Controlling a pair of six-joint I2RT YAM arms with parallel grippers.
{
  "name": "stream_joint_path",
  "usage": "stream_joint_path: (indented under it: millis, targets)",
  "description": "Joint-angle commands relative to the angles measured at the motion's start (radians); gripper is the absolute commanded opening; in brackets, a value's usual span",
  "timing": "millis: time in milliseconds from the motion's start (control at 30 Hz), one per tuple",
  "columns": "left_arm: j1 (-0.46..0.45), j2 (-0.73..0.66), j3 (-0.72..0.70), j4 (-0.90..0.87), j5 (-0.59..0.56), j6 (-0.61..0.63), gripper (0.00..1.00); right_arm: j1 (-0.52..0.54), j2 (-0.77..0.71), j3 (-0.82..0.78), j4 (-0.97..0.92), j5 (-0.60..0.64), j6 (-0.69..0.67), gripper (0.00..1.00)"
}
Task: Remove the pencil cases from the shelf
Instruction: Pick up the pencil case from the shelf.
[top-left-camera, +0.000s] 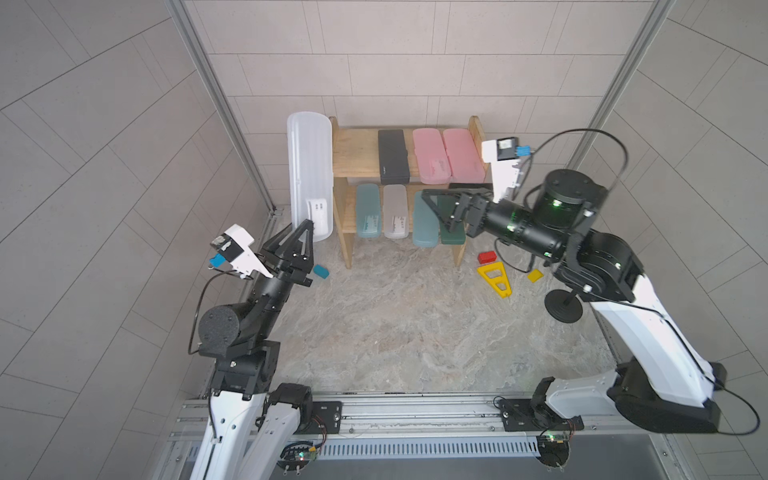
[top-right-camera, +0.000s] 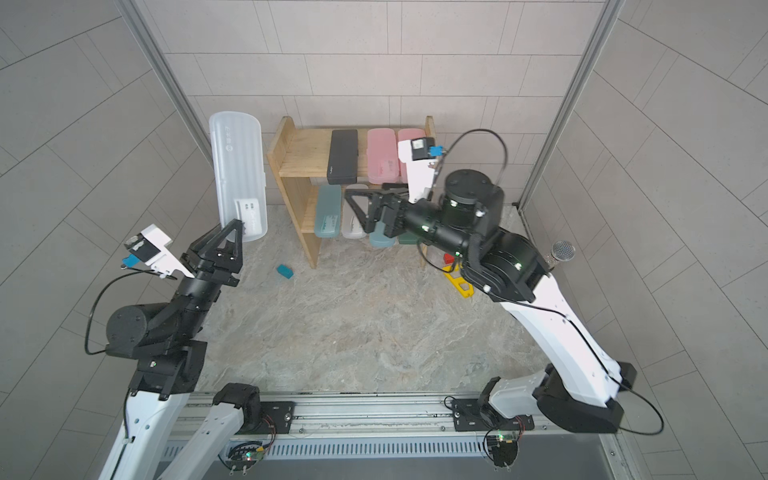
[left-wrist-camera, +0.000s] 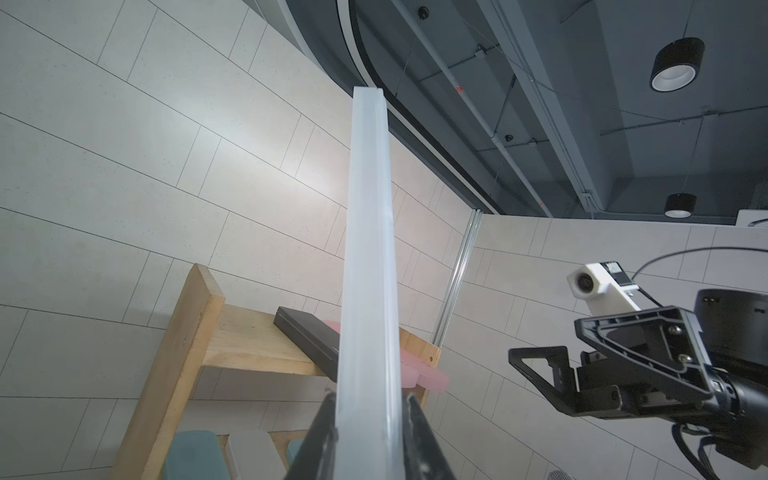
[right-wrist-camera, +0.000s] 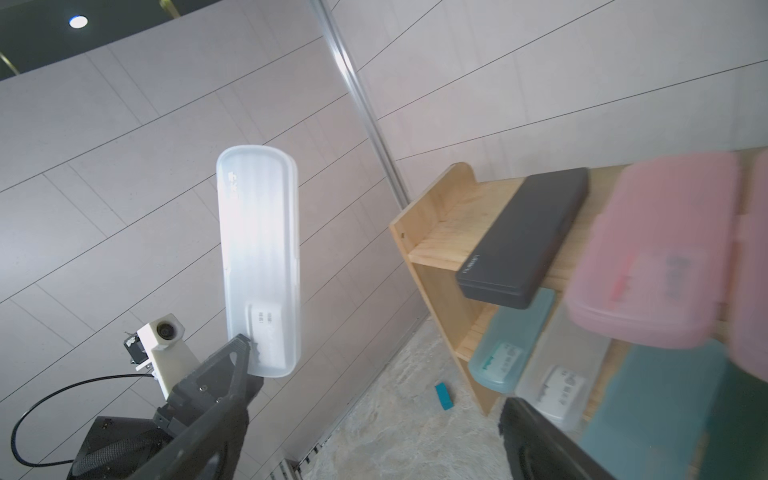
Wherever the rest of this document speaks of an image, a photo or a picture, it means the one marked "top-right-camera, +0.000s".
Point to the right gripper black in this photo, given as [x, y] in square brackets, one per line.
[393, 199]

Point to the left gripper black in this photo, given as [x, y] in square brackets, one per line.
[215, 270]

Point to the black pencil case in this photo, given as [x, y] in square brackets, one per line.
[342, 167]

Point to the pink pencil case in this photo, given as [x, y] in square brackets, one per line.
[382, 156]
[404, 135]

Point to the clear white pencil case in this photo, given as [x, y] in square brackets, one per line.
[238, 162]

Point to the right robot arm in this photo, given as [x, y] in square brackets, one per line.
[578, 390]

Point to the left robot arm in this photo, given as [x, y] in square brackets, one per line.
[160, 338]

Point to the frosted white pencil case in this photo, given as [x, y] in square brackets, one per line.
[351, 227]

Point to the light teal pencil case left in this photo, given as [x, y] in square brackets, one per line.
[328, 212]

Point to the light teal pencil case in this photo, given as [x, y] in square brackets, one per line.
[378, 239]
[328, 212]

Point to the wooden two-tier shelf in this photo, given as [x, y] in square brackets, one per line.
[298, 157]

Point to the light teal pencil case right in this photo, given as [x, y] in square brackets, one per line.
[378, 239]

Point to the dark green pencil case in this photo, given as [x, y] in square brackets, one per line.
[408, 238]

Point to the small teal block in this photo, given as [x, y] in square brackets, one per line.
[285, 271]

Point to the silver microphone on stand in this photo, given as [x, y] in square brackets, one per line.
[561, 251]

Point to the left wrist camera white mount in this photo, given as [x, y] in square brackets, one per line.
[151, 248]

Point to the yellow frame block with hole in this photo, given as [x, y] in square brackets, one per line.
[465, 289]

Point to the left circuit board with wires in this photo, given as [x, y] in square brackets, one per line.
[242, 457]

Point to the circuit board with wires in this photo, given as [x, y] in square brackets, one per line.
[501, 449]
[242, 457]

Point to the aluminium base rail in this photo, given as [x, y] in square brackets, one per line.
[320, 426]

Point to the right circuit board with wires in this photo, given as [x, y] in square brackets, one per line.
[501, 449]

